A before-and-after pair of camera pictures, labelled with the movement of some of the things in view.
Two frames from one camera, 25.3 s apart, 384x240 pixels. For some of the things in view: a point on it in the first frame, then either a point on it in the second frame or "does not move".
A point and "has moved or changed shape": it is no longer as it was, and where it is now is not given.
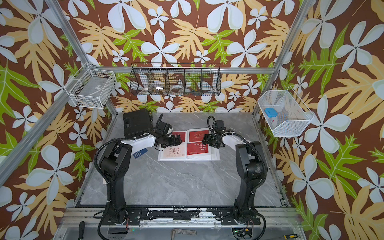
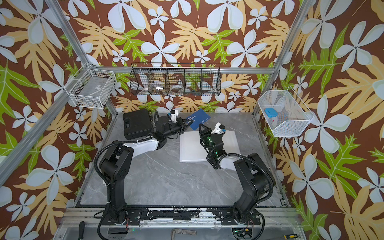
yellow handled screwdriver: x=290 y=236 does not move
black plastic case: x=136 y=123 does not move
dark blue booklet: x=140 y=153 has moved or changed shape
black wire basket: x=181 y=79 does not move
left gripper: x=174 y=142 to x=182 y=127
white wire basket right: x=293 y=115 does not move
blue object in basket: x=271 y=112 does not move
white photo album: x=192 y=148 has moved or changed shape
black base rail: x=201 y=216 does not move
